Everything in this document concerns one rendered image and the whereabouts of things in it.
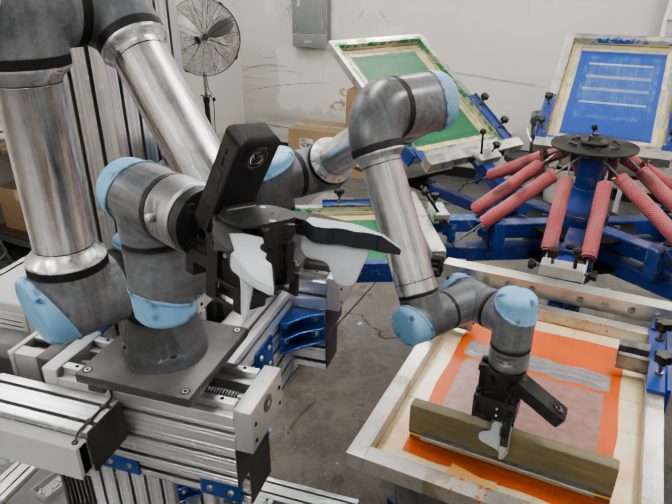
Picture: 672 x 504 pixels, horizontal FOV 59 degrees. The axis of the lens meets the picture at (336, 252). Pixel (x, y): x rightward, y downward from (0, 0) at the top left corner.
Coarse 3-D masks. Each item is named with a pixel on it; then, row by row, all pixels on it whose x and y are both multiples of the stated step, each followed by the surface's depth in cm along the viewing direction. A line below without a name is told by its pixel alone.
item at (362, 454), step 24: (552, 312) 171; (576, 312) 171; (624, 336) 164; (408, 360) 151; (408, 384) 143; (384, 408) 134; (648, 408) 134; (360, 432) 128; (384, 432) 132; (648, 432) 128; (360, 456) 121; (384, 456) 121; (648, 456) 121; (408, 480) 118; (432, 480) 116; (456, 480) 116; (648, 480) 116
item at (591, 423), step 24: (552, 336) 167; (552, 360) 157; (576, 360) 157; (600, 360) 157; (552, 384) 148; (576, 384) 148; (528, 408) 140; (576, 408) 140; (600, 408) 140; (552, 432) 132; (576, 432) 132; (600, 432) 133; (504, 480) 120; (528, 480) 120
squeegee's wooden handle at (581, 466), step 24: (432, 408) 125; (432, 432) 126; (456, 432) 123; (528, 432) 118; (528, 456) 118; (552, 456) 115; (576, 456) 113; (600, 456) 113; (576, 480) 115; (600, 480) 112
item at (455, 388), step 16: (464, 336) 167; (480, 336) 167; (448, 368) 153; (464, 368) 153; (448, 384) 148; (464, 384) 148; (432, 400) 142; (448, 400) 142; (464, 400) 142; (416, 448) 128; (432, 448) 128; (448, 464) 124; (464, 464) 124; (480, 464) 124; (496, 480) 120
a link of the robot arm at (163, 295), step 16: (128, 256) 66; (144, 256) 66; (160, 256) 66; (176, 256) 67; (128, 272) 68; (144, 272) 66; (160, 272) 67; (176, 272) 68; (128, 288) 70; (144, 288) 67; (160, 288) 67; (176, 288) 68; (192, 288) 70; (144, 304) 68; (160, 304) 68; (176, 304) 69; (192, 304) 71; (144, 320) 70; (160, 320) 69; (176, 320) 70
